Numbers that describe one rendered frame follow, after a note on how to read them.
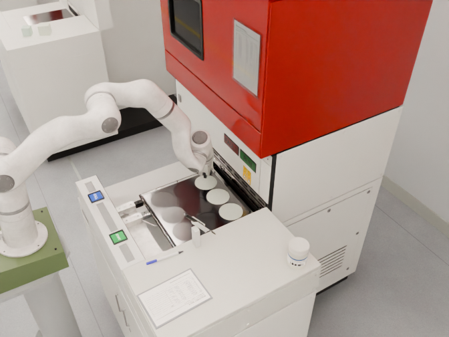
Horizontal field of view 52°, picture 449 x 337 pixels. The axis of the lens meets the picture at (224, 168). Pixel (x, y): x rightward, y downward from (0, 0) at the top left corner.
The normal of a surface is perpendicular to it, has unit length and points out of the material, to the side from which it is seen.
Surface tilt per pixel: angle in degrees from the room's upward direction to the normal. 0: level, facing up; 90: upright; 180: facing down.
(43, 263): 90
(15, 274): 90
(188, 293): 0
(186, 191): 0
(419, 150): 90
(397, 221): 0
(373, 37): 90
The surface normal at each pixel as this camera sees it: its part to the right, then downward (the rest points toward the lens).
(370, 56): 0.51, 0.55
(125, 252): 0.00, -0.77
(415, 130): -0.86, 0.33
